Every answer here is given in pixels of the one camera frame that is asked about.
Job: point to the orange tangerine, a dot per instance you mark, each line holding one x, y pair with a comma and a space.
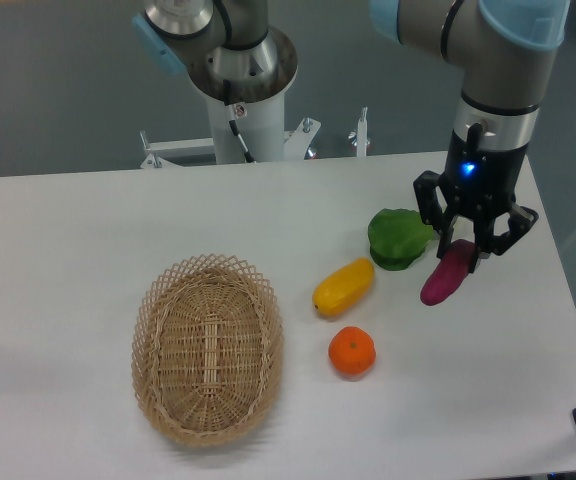
352, 351

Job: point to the purple sweet potato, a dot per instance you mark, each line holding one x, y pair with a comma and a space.
449, 274

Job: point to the yellow mango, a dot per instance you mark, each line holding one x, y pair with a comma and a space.
341, 290

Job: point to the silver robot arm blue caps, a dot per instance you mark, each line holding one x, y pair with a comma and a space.
242, 66

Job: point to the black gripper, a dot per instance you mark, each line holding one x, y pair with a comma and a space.
478, 185

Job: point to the woven wicker basket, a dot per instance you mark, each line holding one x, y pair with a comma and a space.
207, 351

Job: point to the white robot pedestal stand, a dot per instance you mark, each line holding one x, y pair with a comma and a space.
240, 133

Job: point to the green leafy vegetable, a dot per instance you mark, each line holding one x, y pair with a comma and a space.
398, 237

